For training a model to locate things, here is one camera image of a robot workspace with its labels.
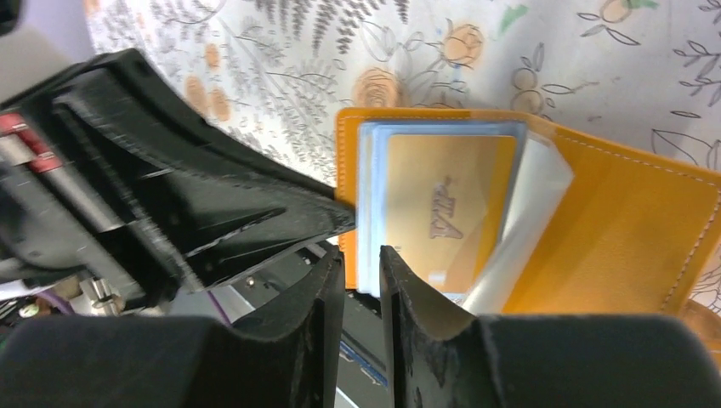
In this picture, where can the gold VIP card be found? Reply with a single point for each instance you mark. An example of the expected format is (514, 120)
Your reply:
(444, 203)

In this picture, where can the orange leather card holder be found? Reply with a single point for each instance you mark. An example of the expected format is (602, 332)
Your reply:
(589, 226)

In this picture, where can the floral tablecloth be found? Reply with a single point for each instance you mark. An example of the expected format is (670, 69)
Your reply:
(273, 74)

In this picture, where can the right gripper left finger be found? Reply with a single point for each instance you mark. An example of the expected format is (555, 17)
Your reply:
(283, 354)

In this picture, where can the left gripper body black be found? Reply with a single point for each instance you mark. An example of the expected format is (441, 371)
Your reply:
(73, 230)

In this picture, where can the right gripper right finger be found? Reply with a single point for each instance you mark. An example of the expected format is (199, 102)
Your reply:
(440, 355)

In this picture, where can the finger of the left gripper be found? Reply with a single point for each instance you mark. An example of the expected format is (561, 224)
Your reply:
(225, 210)

